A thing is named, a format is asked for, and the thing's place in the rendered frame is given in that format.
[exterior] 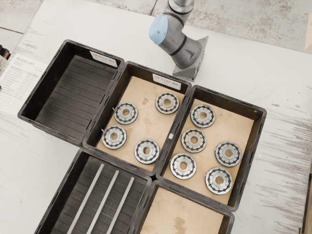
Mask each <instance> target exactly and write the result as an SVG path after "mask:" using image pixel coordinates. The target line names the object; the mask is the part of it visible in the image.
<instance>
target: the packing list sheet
mask: <svg viewBox="0 0 312 234"><path fill-rule="evenodd" d="M47 66H48V65H47V64H44V63H42V62H39V61H36V60H34V59H31V58H28V57H26V56H23V55H20V54H18V53H16V54H15V56H14V58H12V60H11V62H10V64H9V66H8V67H7V68H6V70H5V71H4V73H3V74H2V76H1V77H0V86H1V89H0V111H3V112H6V113H9V114H13V115H16V116H17V114H18V112H19V110H20V109H21V107H22V105H23V104H24V102H25V101H26V99H27V98H28V96H29V95H30V93H31V91H32V90H33V88H34V87H35V85H36V84H37V82H38V80H39V79H40V77H41V76H42V74H43V73H44V71H45V69H46V68H47Z"/></svg>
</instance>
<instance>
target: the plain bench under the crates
mask: <svg viewBox="0 0 312 234"><path fill-rule="evenodd" d="M155 18H156V17H154V16H150V15H146V14H142V13H137V12H133V11H129V10H125V9H121V8H117V7H113V6H108V5H103V4H99V3H96V2H91V1H87V0H44V1H43V2H42V4H41V6H40V7H39V9H38V11H37V12H36V14H35V16H34V17H33V19H32V21H31V22H30V24H29V26H28V27H27V29H26V30H25V32H24V34H23V35H22V37H21V39H20V40H19V42H18V44H17V45H16V47H15V49H14V51H13V52H12V54H11V55H10V57H9V59H8V60H7V62H6V64H5V65H4V67H3V69H2V70H1V72H0V77H1V76H2V74H3V73H4V71H5V70H6V68H7V67H8V66H9V64H10V62H11V60H12V58H14V56H15V54H16V53H18V54H20V55H23V56H26V57H28V58H31V59H34V60H36V61H39V62H42V63H44V64H47V65H49V63H50V62H51V60H52V58H53V57H54V55H55V54H56V52H57V51H58V49H59V48H60V46H61V45H62V43H63V41H64V40H66V39H70V40H73V41H76V42H79V43H81V44H84V45H87V46H90V47H93V48H96V49H98V50H101V51H103V52H107V53H110V54H112V55H115V56H118V57H121V58H123V59H124V60H125V62H126V61H132V62H135V63H138V64H140V65H144V66H146V67H149V68H152V69H154V70H157V71H160V72H163V73H166V74H168V75H171V76H173V74H172V72H173V70H174V67H175V65H176V64H175V63H174V61H173V59H172V57H171V56H170V55H168V54H167V53H166V52H165V51H164V50H163V49H161V48H160V47H159V46H158V45H156V44H155V43H154V42H153V41H152V40H151V39H150V38H149V29H150V26H151V24H152V22H153V21H154V19H155ZM182 32H183V33H184V34H185V35H186V36H187V37H189V38H192V39H194V40H199V39H201V38H204V37H206V36H209V38H208V42H207V44H206V47H205V52H204V53H205V55H204V58H203V60H202V63H201V66H200V69H199V71H198V73H197V76H196V79H195V81H194V82H190V81H189V82H190V83H191V84H192V86H194V85H200V86H203V87H205V88H208V89H211V90H214V91H217V92H219V93H222V94H225V95H228V96H231V97H234V98H236V99H239V100H242V101H245V102H248V103H250V104H254V105H256V106H259V107H262V108H264V109H266V111H267V116H266V119H265V123H264V126H263V129H262V133H261V136H260V139H259V142H258V146H257V149H256V152H255V155H254V158H253V162H252V166H251V168H250V172H249V175H248V178H247V182H246V185H245V188H244V191H243V195H242V198H241V201H240V205H239V208H238V210H237V211H236V212H232V213H233V214H234V216H235V220H234V224H233V228H232V231H231V234H301V230H302V224H303V217H304V210H305V203H306V194H307V187H308V180H309V173H310V166H311V159H312V54H310V53H306V52H301V51H296V50H293V49H289V48H284V47H281V46H276V45H271V44H267V43H263V42H259V41H255V40H251V39H246V38H242V37H238V36H234V35H230V34H226V33H222V32H217V31H213V30H209V29H205V28H201V27H196V26H192V25H187V24H185V26H184V28H183V30H182ZM183 80H184V79H183ZM186 81H187V80H186ZM79 149H80V148H79V147H77V146H75V145H73V144H70V143H68V142H66V141H63V140H61V139H59V138H57V137H54V136H52V135H50V134H47V133H45V132H44V131H42V130H40V129H37V128H35V127H34V126H33V125H32V124H30V123H27V122H25V121H23V120H21V119H19V118H18V117H17V116H16V115H13V114H9V113H6V112H3V111H0V234H34V232H35V230H36V228H37V226H38V225H39V223H40V221H41V219H42V217H43V215H44V213H45V212H46V210H47V208H48V206H49V204H50V202H51V200H52V198H53V197H54V195H55V193H56V191H57V189H58V187H59V185H60V183H61V182H62V180H63V178H64V176H65V174H66V172H67V170H68V168H69V166H70V164H71V163H72V161H73V159H74V157H75V155H76V153H77V151H78V150H79Z"/></svg>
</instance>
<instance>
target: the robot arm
mask: <svg viewBox="0 0 312 234"><path fill-rule="evenodd" d="M194 4H195V0H168V1H167V4H166V7H165V9H164V11H163V13H162V14H160V15H158V16H157V17H156V18H155V19H154V21H153V22H152V24H151V26H150V28H149V38H150V39H151V40H152V41H153V42H154V43H155V44H156V45H158V46H159V47H160V48H161V49H163V50H164V51H165V52H166V53H167V54H168V55H170V56H171V57H172V59H173V61H174V63H175V64H176V66H177V67H178V68H180V69H186V68H188V67H190V66H191V65H192V64H193V63H194V62H195V61H196V60H197V58H198V57H199V55H200V53H201V51H202V45H201V44H200V43H199V42H198V41H197V40H194V39H192V38H189V37H187V36H186V35H185V34H184V33H183V32H182V30H183V28H184V26H185V24H186V22H187V20H188V18H189V16H190V14H191V12H192V10H193V8H194Z"/></svg>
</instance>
